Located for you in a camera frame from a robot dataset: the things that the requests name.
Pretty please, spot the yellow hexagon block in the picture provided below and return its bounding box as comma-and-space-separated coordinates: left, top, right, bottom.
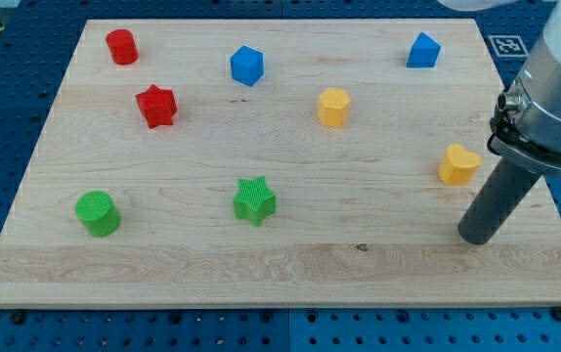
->
317, 87, 351, 127

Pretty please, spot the yellow heart block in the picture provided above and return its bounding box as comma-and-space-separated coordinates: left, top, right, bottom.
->
438, 143, 483, 186

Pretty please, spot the blue cube block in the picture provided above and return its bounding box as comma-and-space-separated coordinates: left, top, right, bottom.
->
230, 46, 264, 86

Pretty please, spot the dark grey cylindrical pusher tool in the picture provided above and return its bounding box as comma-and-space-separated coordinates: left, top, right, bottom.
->
457, 157, 540, 245

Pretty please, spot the green cylinder block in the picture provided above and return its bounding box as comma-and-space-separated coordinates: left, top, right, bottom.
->
74, 191, 121, 238

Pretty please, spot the blue triangular block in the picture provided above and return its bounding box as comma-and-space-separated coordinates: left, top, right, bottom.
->
407, 32, 442, 68

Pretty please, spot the black white fiducial marker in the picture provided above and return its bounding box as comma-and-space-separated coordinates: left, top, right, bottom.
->
488, 34, 529, 58

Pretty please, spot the light wooden board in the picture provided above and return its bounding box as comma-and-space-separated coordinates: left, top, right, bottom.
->
0, 19, 561, 310

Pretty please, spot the red star block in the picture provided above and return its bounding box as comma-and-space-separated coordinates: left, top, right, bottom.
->
135, 85, 178, 129

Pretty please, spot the red cylinder block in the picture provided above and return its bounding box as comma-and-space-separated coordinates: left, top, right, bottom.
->
106, 28, 139, 66

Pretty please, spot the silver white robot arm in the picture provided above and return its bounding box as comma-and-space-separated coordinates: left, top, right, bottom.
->
488, 1, 561, 186

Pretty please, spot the green star block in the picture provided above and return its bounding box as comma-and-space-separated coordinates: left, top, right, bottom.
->
233, 176, 276, 227

